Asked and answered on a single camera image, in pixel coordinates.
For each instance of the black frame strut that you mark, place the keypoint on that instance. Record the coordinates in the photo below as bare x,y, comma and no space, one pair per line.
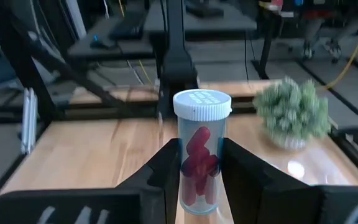
42,53

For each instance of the aluminium extrusion bar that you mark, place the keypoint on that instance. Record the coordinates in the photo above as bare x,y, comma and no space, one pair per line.
29,124

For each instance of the person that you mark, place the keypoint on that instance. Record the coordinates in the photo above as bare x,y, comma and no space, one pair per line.
314,31

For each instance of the dark grey desk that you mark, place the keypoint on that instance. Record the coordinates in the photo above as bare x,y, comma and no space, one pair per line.
216,23
82,49

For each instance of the green succulent in white pot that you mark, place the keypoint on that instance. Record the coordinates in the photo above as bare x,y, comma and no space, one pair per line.
291,112

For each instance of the black keyboard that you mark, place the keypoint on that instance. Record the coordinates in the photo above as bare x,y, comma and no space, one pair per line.
126,29

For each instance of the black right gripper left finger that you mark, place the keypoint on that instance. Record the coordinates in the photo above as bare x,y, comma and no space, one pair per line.
135,199

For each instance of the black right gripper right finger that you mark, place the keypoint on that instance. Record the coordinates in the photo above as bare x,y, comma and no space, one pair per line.
259,193

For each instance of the clear bottle red oval pills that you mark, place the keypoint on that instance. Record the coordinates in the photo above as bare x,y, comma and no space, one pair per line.
202,105

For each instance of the black computer mouse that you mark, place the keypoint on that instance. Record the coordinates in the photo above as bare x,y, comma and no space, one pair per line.
102,43

